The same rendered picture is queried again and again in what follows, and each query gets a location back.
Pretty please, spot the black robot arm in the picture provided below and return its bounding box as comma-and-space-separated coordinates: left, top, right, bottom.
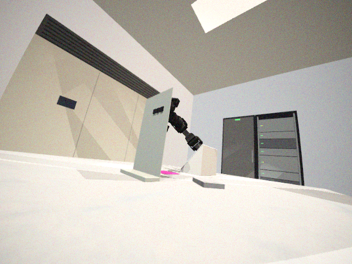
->
171, 117, 203, 151

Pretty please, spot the grey panel with socket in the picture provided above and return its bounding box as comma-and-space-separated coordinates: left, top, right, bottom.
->
120, 87, 173, 182

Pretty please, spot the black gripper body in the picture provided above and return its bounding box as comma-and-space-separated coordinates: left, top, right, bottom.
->
168, 98, 180, 125

